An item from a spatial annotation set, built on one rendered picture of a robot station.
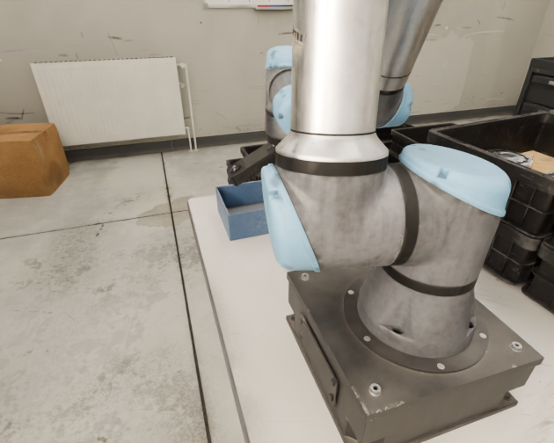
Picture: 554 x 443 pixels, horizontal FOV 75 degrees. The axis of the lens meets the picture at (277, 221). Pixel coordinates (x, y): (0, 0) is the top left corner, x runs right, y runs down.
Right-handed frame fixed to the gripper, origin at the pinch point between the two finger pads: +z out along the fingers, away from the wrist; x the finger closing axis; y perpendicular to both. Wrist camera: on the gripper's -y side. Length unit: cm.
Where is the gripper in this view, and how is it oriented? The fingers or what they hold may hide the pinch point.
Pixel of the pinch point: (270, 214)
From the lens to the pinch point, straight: 84.0
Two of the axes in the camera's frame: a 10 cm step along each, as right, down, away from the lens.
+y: 9.6, -1.5, 2.4
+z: -0.4, 7.8, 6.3
